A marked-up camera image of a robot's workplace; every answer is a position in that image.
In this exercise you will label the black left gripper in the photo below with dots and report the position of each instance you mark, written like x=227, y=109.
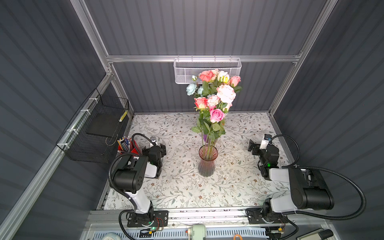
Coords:
x=161, y=150

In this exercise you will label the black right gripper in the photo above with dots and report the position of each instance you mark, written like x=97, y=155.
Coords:
x=257, y=148

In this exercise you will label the pink grey glass vase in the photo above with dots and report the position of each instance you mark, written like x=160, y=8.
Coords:
x=208, y=155

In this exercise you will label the pale pink rose stem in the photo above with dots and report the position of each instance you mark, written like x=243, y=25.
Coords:
x=216, y=121

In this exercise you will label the purple blue glass vase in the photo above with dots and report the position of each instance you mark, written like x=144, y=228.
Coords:
x=205, y=137

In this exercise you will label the small pink rose stem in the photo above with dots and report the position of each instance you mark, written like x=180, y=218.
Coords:
x=223, y=99

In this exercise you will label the light blue peony flower stem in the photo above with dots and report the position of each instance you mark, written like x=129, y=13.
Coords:
x=195, y=88

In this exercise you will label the pink peony flower stem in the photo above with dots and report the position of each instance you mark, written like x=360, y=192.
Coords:
x=209, y=81

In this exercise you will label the cream pink rose stem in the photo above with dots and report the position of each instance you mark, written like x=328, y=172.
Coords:
x=223, y=78

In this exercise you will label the pink coral rose stem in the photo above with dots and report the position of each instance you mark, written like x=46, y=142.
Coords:
x=234, y=83

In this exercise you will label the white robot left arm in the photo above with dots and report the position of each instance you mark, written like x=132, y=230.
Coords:
x=127, y=175

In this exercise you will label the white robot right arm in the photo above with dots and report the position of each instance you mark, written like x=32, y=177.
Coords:
x=308, y=189

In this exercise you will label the red pencil cup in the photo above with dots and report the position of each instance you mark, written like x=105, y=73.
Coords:
x=128, y=145

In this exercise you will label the yellow marker in black basket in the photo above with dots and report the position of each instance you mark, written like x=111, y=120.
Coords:
x=123, y=116

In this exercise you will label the floral table mat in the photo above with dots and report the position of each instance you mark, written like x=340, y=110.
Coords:
x=236, y=181

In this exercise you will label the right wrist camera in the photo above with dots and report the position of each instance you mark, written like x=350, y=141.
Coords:
x=265, y=141

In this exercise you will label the black wire mesh basket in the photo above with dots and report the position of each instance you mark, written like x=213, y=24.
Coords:
x=93, y=137

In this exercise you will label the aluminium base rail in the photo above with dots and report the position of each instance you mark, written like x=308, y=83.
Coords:
x=177, y=217

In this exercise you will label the white wire mesh basket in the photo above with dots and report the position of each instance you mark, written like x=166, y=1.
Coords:
x=187, y=70

